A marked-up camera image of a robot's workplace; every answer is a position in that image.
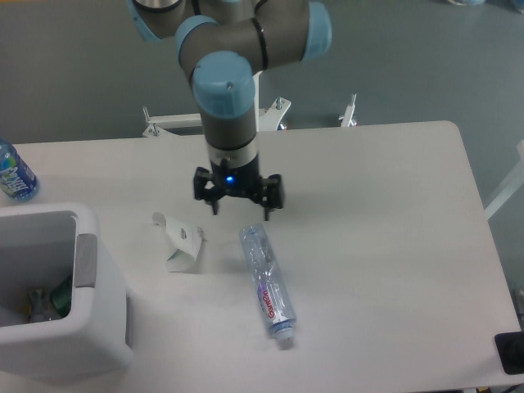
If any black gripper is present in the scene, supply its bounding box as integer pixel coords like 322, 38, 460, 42
193, 155, 283, 221

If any white paper carton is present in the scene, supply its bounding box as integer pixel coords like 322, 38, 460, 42
151, 212, 205, 273

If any clear crushed plastic bottle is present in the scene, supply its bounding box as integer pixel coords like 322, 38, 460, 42
239, 224, 296, 350

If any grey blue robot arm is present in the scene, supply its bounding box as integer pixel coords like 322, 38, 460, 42
127, 1, 332, 214

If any white trash can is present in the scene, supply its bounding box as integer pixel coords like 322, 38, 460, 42
1, 202, 133, 379

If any green trash in bin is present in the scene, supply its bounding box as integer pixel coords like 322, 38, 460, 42
49, 273, 73, 318

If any grey trash in bin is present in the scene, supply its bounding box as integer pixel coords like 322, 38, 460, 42
28, 288, 52, 323

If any blue labelled drink bottle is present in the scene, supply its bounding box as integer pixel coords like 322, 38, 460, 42
1, 139, 39, 201

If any black device at table edge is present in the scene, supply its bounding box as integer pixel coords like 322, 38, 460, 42
495, 332, 523, 375

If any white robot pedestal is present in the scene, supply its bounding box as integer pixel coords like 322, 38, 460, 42
142, 72, 358, 138

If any white frame at right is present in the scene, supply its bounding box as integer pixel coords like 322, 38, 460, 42
484, 140, 523, 220

